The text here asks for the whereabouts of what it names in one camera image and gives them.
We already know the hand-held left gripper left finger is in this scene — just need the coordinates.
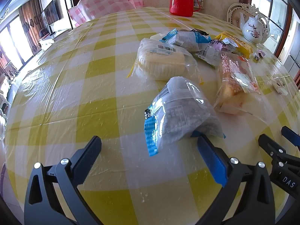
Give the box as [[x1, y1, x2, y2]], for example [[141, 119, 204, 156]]
[[24, 135, 104, 225]]

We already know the yellow checkered tablecloth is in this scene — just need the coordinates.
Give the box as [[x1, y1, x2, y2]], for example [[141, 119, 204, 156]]
[[5, 6, 300, 225]]

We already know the wood framed window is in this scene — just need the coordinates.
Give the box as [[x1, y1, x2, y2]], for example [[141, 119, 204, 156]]
[[251, 0, 294, 59]]

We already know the large bright window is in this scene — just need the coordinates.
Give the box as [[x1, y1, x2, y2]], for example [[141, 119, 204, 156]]
[[0, 14, 33, 68]]

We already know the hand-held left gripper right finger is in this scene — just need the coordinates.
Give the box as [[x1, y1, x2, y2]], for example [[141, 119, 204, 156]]
[[197, 135, 275, 225]]

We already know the large grey cake packet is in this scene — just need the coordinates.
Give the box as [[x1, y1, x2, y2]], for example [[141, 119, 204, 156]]
[[144, 76, 225, 157]]

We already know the brown curtain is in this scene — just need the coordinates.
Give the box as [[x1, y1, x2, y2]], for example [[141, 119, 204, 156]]
[[19, 0, 47, 52]]

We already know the purple and white snack packet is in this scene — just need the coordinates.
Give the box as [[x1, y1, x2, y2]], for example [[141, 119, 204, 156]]
[[210, 37, 237, 52]]

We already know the white floral teapot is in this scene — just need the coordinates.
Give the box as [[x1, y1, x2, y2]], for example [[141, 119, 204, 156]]
[[239, 14, 270, 44]]

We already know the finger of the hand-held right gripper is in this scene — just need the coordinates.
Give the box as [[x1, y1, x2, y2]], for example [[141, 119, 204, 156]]
[[258, 134, 300, 177], [281, 126, 300, 149]]

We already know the small grey cake packet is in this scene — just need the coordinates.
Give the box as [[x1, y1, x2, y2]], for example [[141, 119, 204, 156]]
[[162, 28, 211, 53]]

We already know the white cake in clear bag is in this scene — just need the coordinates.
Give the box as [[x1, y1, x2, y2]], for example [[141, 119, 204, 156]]
[[127, 38, 203, 85]]

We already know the cream ornate armchair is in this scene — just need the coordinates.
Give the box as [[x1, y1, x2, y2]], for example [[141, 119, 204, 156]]
[[0, 75, 12, 125]]

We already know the yellow snack packet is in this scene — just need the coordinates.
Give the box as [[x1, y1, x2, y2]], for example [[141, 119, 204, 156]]
[[214, 31, 254, 59]]

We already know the flat television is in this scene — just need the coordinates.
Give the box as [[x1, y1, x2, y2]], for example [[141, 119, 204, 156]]
[[41, 0, 60, 26]]

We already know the bread packet with orange label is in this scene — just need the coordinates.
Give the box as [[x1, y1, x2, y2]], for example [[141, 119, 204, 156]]
[[213, 52, 268, 123]]

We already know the black snack packet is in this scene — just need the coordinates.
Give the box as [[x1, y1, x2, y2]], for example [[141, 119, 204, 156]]
[[189, 28, 210, 36]]

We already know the white television cabinet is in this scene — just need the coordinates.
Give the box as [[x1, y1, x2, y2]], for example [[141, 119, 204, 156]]
[[39, 28, 71, 51]]

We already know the pink checkered cloth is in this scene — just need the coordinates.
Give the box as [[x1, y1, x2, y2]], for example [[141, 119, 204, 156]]
[[67, 0, 144, 28]]

